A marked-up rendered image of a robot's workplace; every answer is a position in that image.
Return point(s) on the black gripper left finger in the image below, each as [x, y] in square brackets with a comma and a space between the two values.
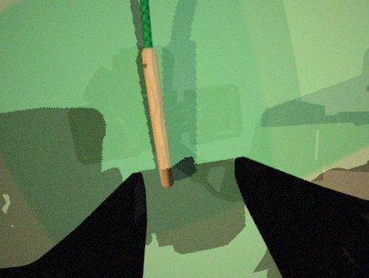
[109, 243]

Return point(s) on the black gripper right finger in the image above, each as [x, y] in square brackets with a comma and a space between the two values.
[311, 231]

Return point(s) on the wooden stick with green string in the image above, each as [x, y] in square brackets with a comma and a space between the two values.
[155, 103]

